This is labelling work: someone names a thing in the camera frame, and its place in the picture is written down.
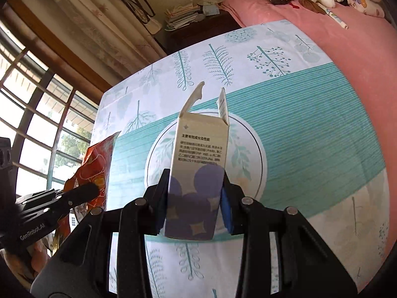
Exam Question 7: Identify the tree print tablecloth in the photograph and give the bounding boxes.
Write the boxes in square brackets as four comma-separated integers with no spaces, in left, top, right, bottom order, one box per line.
[93,19,391,298]

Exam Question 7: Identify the stack of papers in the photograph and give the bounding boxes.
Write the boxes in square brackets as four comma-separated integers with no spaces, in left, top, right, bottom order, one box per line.
[164,2,202,32]

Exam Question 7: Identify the brown leaf-shaped plush toy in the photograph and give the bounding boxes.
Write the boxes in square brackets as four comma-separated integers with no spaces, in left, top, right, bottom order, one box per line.
[298,0,326,14]

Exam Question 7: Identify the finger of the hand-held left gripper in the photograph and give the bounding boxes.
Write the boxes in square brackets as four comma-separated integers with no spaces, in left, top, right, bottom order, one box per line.
[17,189,64,205]
[22,183,99,221]

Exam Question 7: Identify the dark wooden nightstand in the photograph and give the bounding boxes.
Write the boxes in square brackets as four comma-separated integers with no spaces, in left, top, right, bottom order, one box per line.
[154,9,242,56]

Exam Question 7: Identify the white purple carton box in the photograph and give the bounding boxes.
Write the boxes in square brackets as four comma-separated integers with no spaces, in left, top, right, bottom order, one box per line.
[163,81,230,241]

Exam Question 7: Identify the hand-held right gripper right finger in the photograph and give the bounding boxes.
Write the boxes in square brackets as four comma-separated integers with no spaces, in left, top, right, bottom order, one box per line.
[221,172,357,298]

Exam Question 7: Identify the white marker pen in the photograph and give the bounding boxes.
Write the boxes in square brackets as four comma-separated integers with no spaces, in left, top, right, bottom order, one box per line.
[323,6,348,29]

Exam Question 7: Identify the person's left hand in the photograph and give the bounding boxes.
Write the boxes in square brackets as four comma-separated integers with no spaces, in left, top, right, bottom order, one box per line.
[31,241,50,267]

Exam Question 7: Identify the window with dark grille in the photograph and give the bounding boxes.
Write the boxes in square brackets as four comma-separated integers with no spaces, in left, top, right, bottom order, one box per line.
[0,22,100,199]

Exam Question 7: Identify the pink bed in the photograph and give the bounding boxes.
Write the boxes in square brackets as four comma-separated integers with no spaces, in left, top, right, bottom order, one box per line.
[220,0,397,174]

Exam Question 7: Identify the light blue packet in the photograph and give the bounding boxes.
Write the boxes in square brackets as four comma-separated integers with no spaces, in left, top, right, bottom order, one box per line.
[198,0,221,17]

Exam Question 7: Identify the orange snack wrapper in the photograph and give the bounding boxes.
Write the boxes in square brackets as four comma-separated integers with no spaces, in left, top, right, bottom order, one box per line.
[50,130,121,255]

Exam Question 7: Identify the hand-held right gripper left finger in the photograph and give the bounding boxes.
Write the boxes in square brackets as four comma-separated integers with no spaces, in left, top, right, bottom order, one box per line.
[31,168,170,298]

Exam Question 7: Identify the beige floral curtain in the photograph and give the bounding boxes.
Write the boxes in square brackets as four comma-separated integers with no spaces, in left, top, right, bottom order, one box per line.
[23,0,168,83]

